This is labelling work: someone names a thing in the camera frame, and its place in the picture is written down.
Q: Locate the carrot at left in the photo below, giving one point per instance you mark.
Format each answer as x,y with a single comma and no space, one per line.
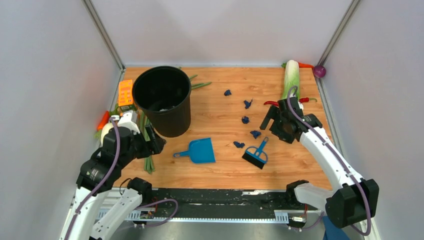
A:
104,120

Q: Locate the red chili pepper left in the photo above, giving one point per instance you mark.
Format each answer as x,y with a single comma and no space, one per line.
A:
272,103

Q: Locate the blue cloth at bottom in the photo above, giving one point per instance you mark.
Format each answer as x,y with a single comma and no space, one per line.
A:
332,232

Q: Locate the white daikon radish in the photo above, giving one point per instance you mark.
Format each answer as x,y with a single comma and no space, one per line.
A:
105,130

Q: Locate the green beans behind bucket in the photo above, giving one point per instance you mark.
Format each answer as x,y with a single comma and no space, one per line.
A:
198,85

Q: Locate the blue paper scrap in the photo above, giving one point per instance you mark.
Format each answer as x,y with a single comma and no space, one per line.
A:
255,133
227,92
247,103
239,145
245,120

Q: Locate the napa cabbage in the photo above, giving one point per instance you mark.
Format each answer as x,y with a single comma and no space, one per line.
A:
291,78

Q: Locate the carrot at right corner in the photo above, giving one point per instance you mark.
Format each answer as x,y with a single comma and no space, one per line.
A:
304,65

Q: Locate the blue hand brush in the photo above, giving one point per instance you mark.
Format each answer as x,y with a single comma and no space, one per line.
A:
256,155

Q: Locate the red chili pepper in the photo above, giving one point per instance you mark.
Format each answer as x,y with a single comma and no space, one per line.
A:
307,99
272,103

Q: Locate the red chili pepper right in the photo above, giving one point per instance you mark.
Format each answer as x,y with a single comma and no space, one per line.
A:
307,99

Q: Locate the blue dustpan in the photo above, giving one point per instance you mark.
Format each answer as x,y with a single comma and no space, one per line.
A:
200,151

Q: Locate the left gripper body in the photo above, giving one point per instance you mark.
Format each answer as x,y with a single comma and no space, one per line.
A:
152,147

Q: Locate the blue paper scrap far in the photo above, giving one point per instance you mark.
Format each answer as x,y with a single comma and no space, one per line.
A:
227,92

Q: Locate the purple onion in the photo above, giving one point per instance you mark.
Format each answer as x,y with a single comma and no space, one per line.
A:
319,71

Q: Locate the orange juice carton back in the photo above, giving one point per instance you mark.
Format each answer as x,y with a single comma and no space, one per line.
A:
125,96

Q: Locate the green bean bundle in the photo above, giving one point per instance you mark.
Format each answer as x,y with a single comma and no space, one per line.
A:
148,161

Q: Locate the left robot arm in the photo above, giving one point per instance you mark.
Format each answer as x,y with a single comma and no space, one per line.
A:
123,143

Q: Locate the black trash bucket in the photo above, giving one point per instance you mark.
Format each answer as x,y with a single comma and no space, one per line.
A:
163,94

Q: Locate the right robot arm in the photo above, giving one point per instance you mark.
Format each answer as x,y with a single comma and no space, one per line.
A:
352,199

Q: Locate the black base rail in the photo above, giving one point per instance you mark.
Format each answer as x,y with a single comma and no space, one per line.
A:
196,203

